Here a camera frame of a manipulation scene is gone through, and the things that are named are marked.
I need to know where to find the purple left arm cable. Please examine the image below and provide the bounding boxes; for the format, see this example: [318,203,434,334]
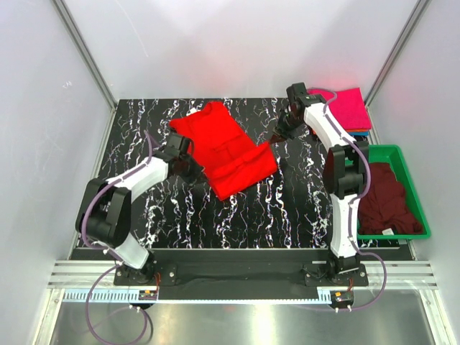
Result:
[79,129,155,344]

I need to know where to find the left connector box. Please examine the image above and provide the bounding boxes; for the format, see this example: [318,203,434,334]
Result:
[138,290,158,301]

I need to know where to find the maroon t shirt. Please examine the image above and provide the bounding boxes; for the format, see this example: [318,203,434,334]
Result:
[358,162,423,236]

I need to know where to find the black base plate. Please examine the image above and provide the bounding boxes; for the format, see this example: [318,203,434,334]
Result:
[114,249,369,303]

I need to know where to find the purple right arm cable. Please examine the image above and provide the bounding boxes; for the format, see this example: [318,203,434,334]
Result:
[298,86,388,312]

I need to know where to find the folded pink t shirt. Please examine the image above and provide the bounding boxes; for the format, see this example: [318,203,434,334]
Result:
[308,88,372,130]

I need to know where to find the connector box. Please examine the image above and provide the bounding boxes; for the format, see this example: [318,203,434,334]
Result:
[138,290,158,301]
[331,290,354,305]

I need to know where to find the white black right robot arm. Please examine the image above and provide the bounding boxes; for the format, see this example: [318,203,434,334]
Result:
[269,83,370,286]

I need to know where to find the right connector box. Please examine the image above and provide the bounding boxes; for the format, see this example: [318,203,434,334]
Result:
[331,290,354,305]

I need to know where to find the red t shirt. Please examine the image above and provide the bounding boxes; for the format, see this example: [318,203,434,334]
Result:
[170,101,277,201]

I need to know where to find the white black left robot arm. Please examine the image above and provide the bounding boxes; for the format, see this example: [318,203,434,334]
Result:
[75,132,206,285]

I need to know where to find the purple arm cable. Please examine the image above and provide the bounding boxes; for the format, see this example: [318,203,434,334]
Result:
[298,86,388,312]
[79,129,155,344]

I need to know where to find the green plastic bin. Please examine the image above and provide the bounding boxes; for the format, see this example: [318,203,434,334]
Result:
[357,145,431,240]

